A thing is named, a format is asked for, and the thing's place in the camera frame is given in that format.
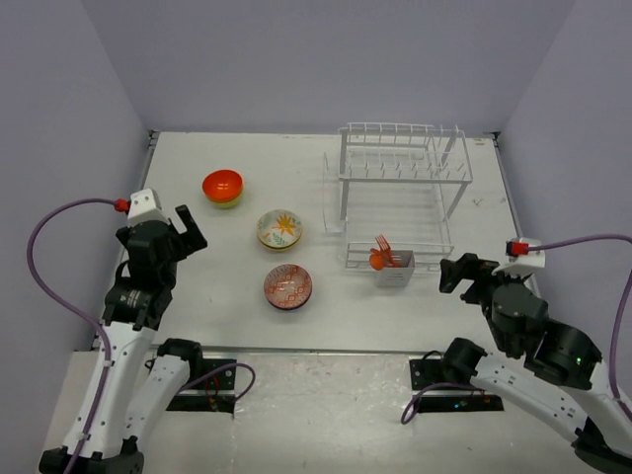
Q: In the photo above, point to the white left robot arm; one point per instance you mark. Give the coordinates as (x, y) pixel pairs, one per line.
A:
(114, 419)

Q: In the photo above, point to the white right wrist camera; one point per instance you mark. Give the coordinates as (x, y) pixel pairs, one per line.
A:
(522, 261)

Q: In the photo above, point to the blue zigzag patterned bowl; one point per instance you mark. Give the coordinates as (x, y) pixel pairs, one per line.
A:
(288, 307)

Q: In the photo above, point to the orange plastic fork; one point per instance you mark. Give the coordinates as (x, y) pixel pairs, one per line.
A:
(386, 252)

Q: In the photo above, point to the orange plastic spoon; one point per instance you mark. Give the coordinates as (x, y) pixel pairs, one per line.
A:
(377, 260)

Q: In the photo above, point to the yellow patterned bowl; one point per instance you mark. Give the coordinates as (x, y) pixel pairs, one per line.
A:
(283, 249)

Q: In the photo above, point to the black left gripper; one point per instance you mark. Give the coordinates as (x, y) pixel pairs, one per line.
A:
(193, 239)

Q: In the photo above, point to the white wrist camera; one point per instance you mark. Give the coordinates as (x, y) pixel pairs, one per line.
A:
(145, 206)
(522, 261)

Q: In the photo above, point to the green floral patterned bowl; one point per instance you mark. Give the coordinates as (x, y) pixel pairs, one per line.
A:
(279, 227)

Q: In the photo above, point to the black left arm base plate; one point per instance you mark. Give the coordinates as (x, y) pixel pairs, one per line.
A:
(213, 395)

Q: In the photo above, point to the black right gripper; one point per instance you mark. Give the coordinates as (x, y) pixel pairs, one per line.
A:
(469, 266)

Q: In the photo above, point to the lime green plastic bowl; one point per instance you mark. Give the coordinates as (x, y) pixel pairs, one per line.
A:
(228, 203)

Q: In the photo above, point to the red lattice patterned bowl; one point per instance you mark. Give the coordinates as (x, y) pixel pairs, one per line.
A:
(288, 283)

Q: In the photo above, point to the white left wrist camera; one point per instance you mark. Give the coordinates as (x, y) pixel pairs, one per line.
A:
(145, 206)

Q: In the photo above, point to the white wire dish rack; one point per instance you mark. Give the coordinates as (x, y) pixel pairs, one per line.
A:
(399, 180)

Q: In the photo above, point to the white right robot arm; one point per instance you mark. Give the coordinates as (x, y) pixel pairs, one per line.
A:
(570, 392)

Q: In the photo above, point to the orange plastic bowl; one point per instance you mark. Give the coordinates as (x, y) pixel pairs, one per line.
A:
(223, 186)

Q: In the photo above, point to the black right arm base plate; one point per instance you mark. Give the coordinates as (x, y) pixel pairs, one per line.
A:
(425, 371)

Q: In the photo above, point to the white cutlery holder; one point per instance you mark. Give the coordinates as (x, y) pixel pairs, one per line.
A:
(398, 271)

